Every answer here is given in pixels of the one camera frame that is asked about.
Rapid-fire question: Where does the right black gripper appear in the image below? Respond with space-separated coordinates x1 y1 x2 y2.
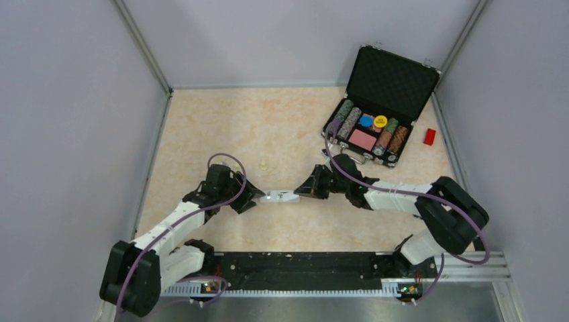
295 164 350 200

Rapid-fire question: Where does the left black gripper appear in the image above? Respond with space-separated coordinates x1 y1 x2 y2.
219 170 265 213

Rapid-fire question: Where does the white remote control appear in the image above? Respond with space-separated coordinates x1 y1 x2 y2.
258 190 301 203

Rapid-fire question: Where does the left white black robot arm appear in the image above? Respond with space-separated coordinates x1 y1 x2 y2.
96 164 265 321

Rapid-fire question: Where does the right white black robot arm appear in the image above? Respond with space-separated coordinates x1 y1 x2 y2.
294 154 489 276

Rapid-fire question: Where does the purple green chip stack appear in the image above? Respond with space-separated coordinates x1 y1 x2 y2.
325 99 354 137

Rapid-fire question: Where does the pink card deck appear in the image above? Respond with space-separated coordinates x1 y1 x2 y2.
348 129 377 151

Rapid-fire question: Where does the blue round chip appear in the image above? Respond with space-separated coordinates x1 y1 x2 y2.
359 115 374 127

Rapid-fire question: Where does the green red chip stack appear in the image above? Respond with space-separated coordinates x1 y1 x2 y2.
372 118 399 156

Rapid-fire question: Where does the yellow big blind chip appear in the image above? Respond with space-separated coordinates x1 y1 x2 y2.
373 115 389 128

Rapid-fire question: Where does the brown orange chip stack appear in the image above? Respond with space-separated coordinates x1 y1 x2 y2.
387 125 409 162

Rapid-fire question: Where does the black poker chip case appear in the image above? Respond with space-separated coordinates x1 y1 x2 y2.
327 44 441 168

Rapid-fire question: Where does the red toy brick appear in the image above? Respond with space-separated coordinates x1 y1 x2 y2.
423 128 437 146

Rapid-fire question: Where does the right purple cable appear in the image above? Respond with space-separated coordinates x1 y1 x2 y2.
324 122 491 305

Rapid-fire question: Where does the purple cable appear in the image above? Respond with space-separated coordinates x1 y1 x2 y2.
324 122 491 305
114 152 248 322

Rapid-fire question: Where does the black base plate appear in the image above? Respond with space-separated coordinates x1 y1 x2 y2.
192 252 437 291

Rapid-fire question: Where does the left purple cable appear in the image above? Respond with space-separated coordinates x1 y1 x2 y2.
114 152 248 322

